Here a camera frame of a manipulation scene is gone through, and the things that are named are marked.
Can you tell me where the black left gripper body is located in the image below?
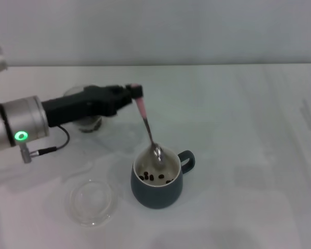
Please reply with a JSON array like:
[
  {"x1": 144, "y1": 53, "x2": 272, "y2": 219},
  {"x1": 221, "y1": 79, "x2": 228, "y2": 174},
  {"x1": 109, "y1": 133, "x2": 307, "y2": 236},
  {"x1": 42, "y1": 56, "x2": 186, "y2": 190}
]
[{"x1": 40, "y1": 84, "x2": 132, "y2": 128}]

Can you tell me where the pink-handled metal spoon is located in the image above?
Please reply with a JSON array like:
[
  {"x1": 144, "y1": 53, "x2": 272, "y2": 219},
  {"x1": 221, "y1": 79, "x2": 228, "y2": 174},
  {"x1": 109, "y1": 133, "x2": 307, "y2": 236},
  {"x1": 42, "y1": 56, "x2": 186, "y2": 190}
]
[{"x1": 130, "y1": 82, "x2": 165, "y2": 173}]

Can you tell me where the dark teal ceramic mug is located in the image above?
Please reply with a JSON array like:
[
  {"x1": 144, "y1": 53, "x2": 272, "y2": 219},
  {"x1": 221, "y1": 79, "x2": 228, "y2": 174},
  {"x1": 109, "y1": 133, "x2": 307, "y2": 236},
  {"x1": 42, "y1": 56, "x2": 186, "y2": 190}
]
[{"x1": 131, "y1": 149, "x2": 196, "y2": 210}]

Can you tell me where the clear glass saucer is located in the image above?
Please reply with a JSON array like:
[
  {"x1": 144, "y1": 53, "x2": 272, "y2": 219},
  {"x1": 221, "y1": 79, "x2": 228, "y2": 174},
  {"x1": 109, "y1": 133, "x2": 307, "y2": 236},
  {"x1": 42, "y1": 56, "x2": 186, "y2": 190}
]
[{"x1": 67, "y1": 115, "x2": 115, "y2": 140}]

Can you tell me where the small clear glass dish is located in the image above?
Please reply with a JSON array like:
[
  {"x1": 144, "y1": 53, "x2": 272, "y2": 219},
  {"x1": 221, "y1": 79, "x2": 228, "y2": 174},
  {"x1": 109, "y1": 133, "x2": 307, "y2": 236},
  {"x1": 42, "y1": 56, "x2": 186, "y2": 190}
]
[{"x1": 68, "y1": 178, "x2": 119, "y2": 228}]

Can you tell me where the clear double-wall glass cup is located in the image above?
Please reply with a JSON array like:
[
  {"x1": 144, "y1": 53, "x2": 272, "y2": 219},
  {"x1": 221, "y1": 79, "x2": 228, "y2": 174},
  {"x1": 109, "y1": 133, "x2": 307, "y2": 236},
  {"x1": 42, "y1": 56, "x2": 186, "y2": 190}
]
[{"x1": 63, "y1": 87, "x2": 103, "y2": 133}]

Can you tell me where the dark left wrist cable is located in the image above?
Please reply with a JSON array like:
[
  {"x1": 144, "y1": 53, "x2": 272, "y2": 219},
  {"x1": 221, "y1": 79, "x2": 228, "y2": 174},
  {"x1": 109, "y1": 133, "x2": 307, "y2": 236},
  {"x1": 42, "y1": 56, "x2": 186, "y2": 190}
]
[{"x1": 27, "y1": 126, "x2": 70, "y2": 156}]

